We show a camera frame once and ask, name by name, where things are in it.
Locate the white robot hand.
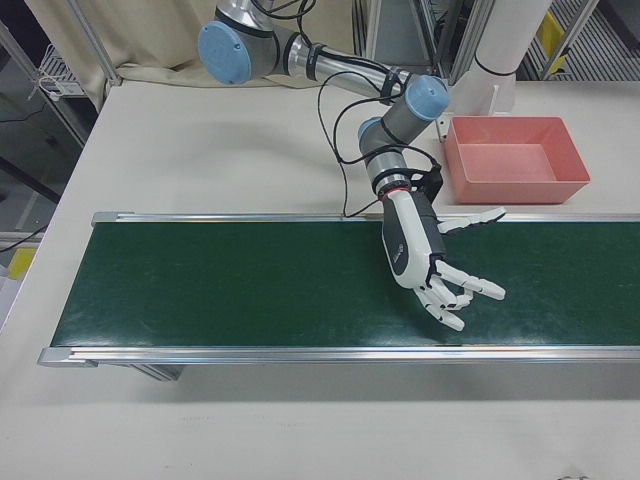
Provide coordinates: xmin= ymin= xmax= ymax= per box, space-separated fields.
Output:
xmin=380 ymin=192 xmax=507 ymax=331

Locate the aluminium curtain post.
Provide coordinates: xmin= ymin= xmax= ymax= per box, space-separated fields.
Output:
xmin=69 ymin=0 xmax=124 ymax=86

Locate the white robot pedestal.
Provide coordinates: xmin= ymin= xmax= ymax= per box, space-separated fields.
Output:
xmin=452 ymin=0 xmax=551 ymax=117

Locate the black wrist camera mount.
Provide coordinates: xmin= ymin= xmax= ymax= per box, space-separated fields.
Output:
xmin=407 ymin=160 xmax=445 ymax=207

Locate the beige curtain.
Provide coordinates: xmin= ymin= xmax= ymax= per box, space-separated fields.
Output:
xmin=19 ymin=0 xmax=364 ymax=86

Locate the green belt conveyor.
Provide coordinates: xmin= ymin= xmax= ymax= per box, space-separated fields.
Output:
xmin=38 ymin=210 xmax=640 ymax=384

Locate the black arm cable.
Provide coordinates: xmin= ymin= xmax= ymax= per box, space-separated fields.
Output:
xmin=249 ymin=0 xmax=444 ymax=219

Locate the white wire shelf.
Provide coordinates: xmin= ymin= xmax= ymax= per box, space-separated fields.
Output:
xmin=38 ymin=42 xmax=84 ymax=96

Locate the pink plastic box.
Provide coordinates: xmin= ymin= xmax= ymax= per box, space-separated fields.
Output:
xmin=443 ymin=116 xmax=591 ymax=205

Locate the metal grated rack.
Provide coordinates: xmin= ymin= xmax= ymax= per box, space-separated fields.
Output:
xmin=519 ymin=0 xmax=640 ymax=82

